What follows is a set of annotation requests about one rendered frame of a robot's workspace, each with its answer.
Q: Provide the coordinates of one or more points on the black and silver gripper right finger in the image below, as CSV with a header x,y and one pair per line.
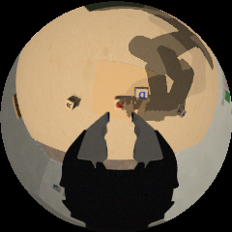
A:
x,y
151,148

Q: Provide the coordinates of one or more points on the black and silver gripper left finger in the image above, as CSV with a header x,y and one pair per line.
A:
x,y
89,148

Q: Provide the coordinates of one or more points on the tan square mat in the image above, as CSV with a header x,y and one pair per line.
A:
x,y
115,79

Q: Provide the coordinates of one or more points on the tan letter block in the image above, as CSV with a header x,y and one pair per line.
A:
x,y
181,112
140,93
71,103
120,103

